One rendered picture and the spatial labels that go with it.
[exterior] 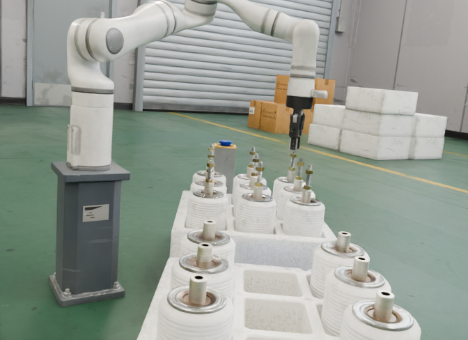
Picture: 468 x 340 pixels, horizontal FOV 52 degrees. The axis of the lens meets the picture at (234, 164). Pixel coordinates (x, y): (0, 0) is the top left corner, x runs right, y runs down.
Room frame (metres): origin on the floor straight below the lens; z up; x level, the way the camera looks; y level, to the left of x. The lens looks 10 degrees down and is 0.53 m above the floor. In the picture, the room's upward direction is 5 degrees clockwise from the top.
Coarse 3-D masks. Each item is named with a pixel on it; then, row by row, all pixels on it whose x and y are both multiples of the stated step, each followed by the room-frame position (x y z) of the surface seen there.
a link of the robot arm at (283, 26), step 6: (276, 18) 1.34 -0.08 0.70; (282, 18) 1.34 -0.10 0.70; (288, 18) 1.36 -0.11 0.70; (294, 18) 1.39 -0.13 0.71; (276, 24) 1.34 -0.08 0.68; (282, 24) 1.34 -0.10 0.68; (288, 24) 1.37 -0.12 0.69; (294, 24) 1.38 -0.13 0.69; (276, 30) 1.34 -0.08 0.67; (282, 30) 1.34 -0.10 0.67; (288, 30) 1.38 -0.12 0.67; (276, 36) 1.36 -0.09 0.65; (282, 36) 1.37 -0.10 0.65; (288, 36) 1.38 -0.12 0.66
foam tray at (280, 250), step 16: (176, 224) 1.08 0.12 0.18; (176, 240) 1.03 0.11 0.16; (240, 240) 1.04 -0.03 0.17; (256, 240) 1.04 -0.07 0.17; (272, 240) 1.04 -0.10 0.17; (288, 240) 1.04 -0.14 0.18; (304, 240) 1.05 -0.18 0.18; (320, 240) 1.05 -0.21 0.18; (176, 256) 1.03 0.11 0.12; (240, 256) 1.04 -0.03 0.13; (256, 256) 1.04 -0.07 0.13; (272, 256) 1.04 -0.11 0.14; (288, 256) 1.04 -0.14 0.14; (304, 256) 1.05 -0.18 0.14
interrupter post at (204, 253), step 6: (198, 246) 0.68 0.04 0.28; (204, 246) 0.69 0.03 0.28; (210, 246) 0.68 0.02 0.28; (198, 252) 0.67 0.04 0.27; (204, 252) 0.67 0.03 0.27; (210, 252) 0.68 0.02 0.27; (198, 258) 0.67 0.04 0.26; (204, 258) 0.67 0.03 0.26; (210, 258) 0.68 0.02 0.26; (198, 264) 0.67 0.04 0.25; (204, 264) 0.67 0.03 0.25; (210, 264) 0.68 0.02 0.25
